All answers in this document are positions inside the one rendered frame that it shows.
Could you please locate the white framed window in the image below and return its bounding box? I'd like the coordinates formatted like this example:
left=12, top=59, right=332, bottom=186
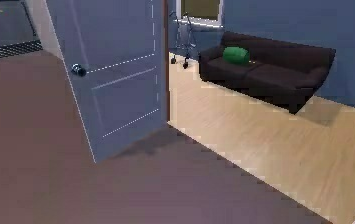
left=175, top=0, right=225, bottom=28

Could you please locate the green cushion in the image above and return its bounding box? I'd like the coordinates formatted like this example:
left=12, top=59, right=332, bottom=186
left=222, top=46, right=251, bottom=65

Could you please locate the blue-grey room door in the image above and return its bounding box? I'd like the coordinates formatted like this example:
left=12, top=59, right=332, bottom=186
left=45, top=0, right=169, bottom=164

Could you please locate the grey wheeled cart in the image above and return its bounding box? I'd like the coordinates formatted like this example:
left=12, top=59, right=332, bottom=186
left=169, top=10, right=197, bottom=70

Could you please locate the black round door knob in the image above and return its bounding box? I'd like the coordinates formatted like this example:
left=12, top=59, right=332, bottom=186
left=71, top=63, right=87, bottom=78

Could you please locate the dark brown sofa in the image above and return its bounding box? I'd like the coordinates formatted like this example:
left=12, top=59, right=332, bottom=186
left=198, top=31, right=337, bottom=115

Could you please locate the dark grey cabinet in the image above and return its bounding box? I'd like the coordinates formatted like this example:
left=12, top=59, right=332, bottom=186
left=0, top=0, right=44, bottom=61

